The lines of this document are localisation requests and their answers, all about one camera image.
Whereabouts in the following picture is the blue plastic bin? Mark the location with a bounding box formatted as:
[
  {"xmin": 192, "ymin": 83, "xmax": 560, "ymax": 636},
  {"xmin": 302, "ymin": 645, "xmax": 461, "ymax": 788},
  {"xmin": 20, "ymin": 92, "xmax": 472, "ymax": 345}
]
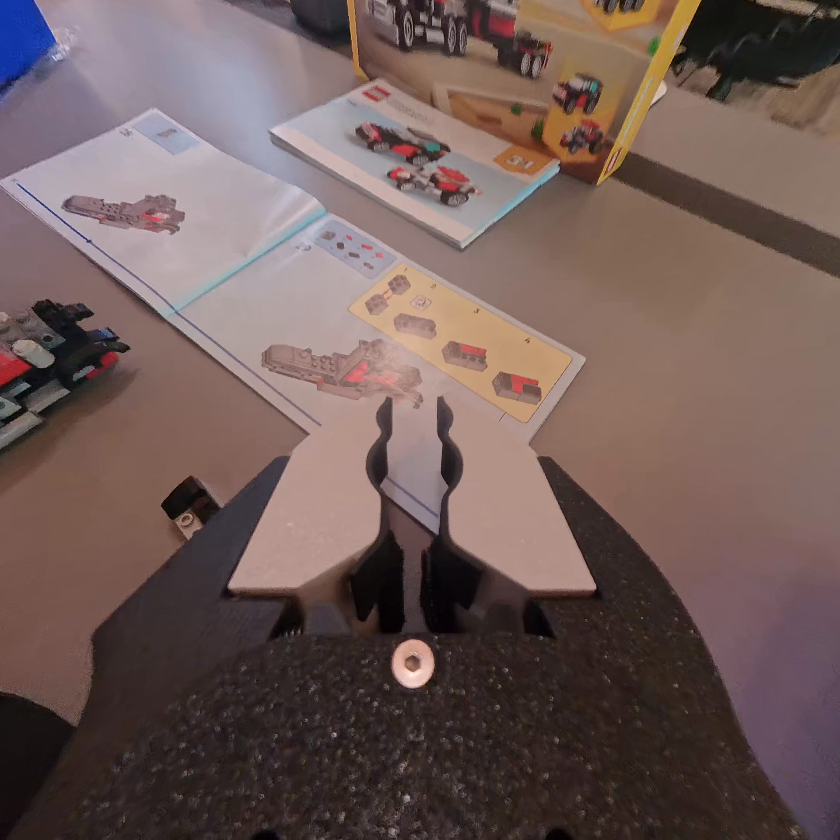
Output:
[{"xmin": 0, "ymin": 0, "xmax": 59, "ymax": 89}]

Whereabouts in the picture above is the colourful toy set box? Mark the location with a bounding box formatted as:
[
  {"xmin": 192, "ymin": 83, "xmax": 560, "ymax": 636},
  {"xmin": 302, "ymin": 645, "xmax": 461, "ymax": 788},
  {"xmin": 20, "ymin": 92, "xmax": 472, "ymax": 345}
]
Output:
[{"xmin": 346, "ymin": 0, "xmax": 702, "ymax": 186}]

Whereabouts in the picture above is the black wrist rest pad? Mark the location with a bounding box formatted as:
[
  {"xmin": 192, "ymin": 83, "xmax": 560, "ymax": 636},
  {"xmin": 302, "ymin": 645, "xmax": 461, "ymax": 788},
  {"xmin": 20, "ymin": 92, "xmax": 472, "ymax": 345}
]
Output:
[{"xmin": 0, "ymin": 692, "xmax": 76, "ymax": 840}]

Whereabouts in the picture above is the closed instruction booklet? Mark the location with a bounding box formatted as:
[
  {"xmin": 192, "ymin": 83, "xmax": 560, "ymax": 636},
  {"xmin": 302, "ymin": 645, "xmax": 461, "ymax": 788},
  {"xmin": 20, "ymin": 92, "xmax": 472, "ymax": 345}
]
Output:
[{"xmin": 269, "ymin": 80, "xmax": 560, "ymax": 252}]

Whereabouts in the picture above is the black office chair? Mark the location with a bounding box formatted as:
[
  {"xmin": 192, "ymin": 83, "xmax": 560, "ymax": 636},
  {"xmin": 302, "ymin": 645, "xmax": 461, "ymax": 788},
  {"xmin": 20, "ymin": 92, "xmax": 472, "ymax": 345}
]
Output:
[{"xmin": 669, "ymin": 0, "xmax": 840, "ymax": 106}]

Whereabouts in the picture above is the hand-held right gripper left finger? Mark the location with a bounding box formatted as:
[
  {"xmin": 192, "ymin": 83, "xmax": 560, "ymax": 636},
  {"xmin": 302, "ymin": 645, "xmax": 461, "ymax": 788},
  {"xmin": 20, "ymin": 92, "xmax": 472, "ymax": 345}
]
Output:
[{"xmin": 226, "ymin": 395, "xmax": 406, "ymax": 636}]

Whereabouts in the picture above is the partly built toy brick model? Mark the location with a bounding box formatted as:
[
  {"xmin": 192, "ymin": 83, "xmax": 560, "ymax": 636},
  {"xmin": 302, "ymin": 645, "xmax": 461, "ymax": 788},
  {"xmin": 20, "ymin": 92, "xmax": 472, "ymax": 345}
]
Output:
[{"xmin": 0, "ymin": 298, "xmax": 132, "ymax": 454}]

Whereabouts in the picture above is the grey desk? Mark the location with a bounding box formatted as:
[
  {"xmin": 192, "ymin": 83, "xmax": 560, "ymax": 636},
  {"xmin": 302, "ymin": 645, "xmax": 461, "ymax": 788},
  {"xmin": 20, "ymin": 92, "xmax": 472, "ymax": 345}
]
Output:
[{"xmin": 0, "ymin": 0, "xmax": 840, "ymax": 840}]

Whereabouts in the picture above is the open instruction booklet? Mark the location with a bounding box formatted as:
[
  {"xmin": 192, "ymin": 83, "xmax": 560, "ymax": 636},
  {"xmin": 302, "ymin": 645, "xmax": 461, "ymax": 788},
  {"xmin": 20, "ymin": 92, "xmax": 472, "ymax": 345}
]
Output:
[{"xmin": 0, "ymin": 108, "xmax": 587, "ymax": 532}]

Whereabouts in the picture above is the small black red brick assembly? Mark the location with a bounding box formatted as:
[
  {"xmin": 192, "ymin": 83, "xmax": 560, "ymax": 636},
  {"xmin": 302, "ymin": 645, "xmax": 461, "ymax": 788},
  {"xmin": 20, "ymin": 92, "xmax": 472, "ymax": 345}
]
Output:
[{"xmin": 161, "ymin": 476, "xmax": 223, "ymax": 540}]

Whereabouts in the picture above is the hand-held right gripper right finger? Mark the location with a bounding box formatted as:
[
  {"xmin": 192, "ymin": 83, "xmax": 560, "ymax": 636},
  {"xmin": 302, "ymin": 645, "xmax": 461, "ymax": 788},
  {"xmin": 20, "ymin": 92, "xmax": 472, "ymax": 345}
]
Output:
[{"xmin": 420, "ymin": 394, "xmax": 598, "ymax": 636}]

